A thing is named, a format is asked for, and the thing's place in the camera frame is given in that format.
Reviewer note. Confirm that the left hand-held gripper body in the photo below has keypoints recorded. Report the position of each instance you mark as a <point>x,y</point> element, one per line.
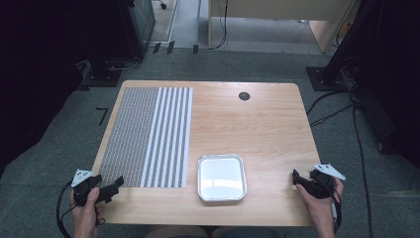
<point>86,188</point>

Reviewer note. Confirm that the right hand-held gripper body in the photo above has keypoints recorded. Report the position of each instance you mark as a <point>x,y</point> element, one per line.
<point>322,185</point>

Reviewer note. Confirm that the person's right hand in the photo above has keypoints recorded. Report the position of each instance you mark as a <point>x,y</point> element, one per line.
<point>318,206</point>

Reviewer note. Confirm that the person's left hand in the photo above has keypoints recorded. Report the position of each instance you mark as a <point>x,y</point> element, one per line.
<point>86,214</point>

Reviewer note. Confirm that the grey striped placemat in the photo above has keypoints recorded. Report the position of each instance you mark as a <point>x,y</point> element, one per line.
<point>145,137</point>

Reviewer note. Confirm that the silver metal tray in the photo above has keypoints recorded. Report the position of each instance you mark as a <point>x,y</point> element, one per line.
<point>222,178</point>

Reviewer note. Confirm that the black stand with square base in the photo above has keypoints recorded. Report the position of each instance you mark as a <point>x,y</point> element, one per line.
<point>100,74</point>

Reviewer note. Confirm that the black curtain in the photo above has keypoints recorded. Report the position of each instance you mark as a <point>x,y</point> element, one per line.
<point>36,72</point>

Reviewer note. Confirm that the dark green cabinet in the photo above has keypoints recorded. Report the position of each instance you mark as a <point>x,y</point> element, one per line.
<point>142,23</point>

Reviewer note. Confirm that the light wooden desk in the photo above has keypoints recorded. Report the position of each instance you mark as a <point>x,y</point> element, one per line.
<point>280,8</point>

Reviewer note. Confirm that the black stand with base plate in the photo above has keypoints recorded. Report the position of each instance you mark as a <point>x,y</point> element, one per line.
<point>327,77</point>

